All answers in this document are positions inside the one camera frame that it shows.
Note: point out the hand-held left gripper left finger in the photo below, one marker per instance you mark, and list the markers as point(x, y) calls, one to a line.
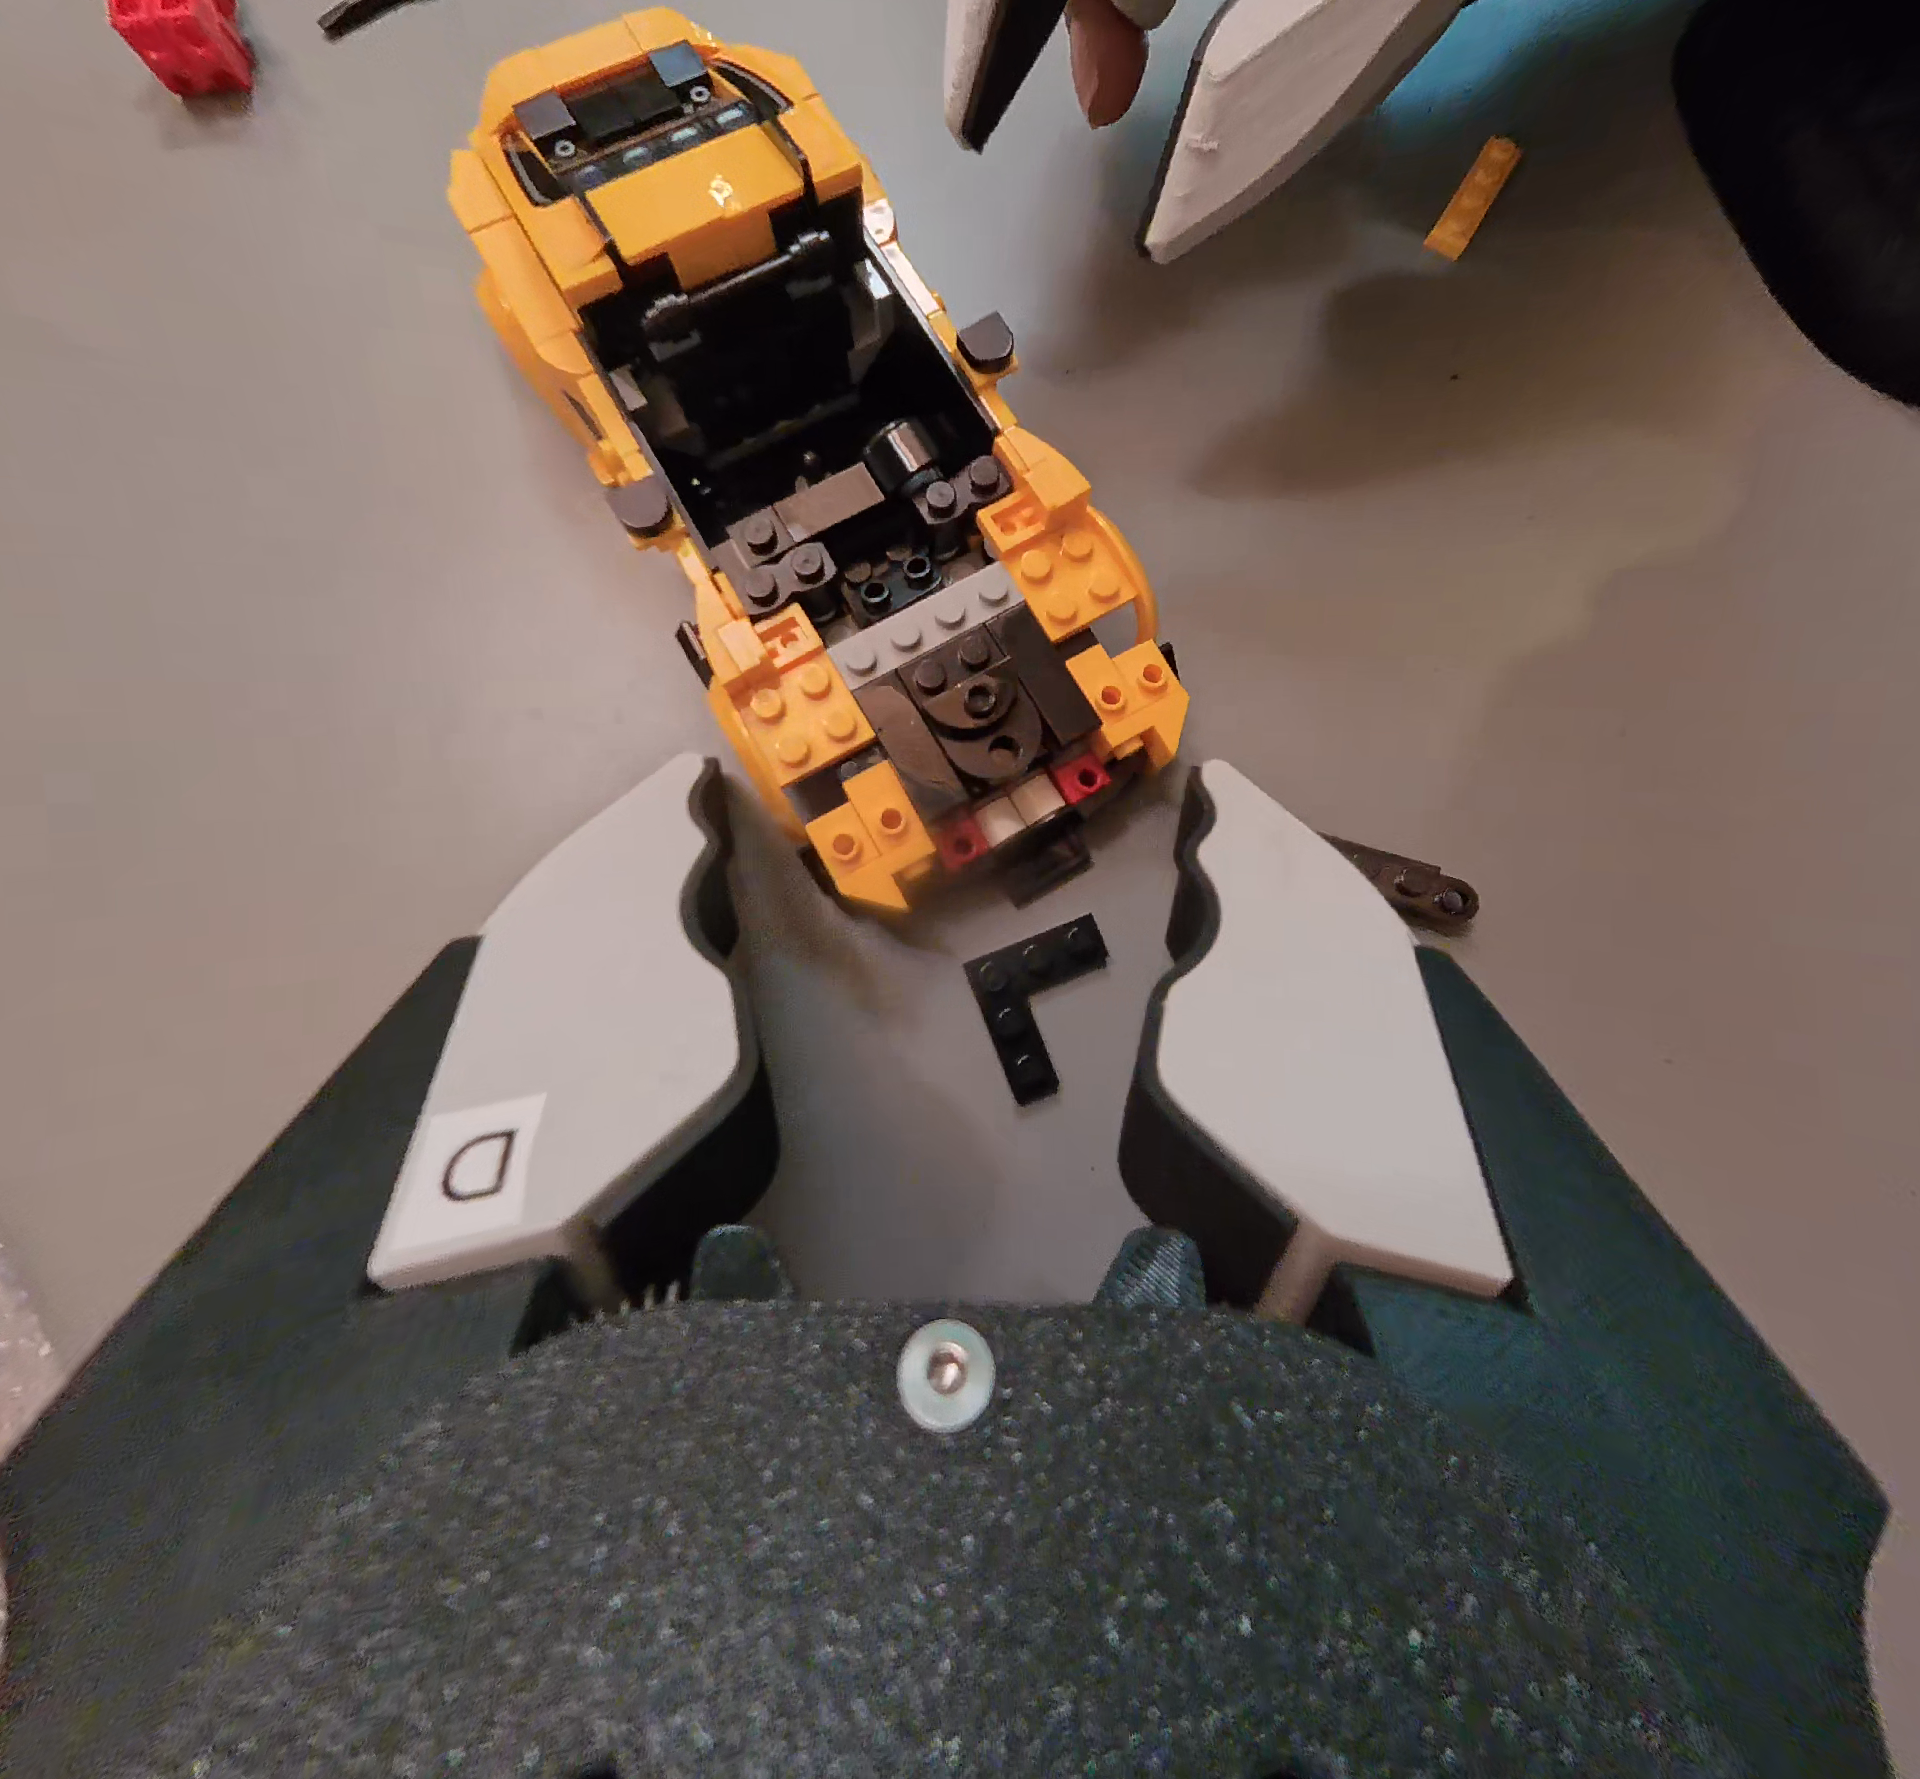
point(585, 1044)

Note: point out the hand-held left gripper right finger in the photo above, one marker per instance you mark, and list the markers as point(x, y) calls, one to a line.
point(1321, 1060)

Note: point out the black L-shaped lego plate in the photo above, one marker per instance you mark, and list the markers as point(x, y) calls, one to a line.
point(1009, 1016)

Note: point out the yellow lego car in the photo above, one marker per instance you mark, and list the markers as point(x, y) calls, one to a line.
point(721, 203)

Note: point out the person's right forearm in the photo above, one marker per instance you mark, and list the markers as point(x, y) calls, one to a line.
point(1831, 158)

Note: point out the small yellow lego brick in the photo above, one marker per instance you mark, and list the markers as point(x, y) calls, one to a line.
point(1475, 198)

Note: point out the person's right hand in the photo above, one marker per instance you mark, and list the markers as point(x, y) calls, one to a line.
point(1111, 63)

